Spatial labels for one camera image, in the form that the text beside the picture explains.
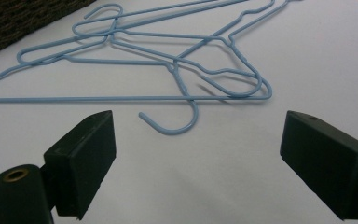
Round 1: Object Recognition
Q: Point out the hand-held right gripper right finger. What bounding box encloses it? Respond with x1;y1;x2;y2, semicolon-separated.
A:
279;109;358;221

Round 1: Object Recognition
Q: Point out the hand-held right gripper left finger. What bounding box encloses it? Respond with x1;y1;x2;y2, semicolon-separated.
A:
42;109;117;221

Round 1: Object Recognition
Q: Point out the blue wire hanger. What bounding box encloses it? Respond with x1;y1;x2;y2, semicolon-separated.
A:
72;0;293;98
16;0;293;136
0;3;274;105

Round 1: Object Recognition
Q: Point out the dark brown wicker basket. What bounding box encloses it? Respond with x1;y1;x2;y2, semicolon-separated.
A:
0;0;97;62

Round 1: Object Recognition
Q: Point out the white paper sheet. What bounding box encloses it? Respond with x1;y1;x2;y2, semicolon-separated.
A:
0;0;358;224

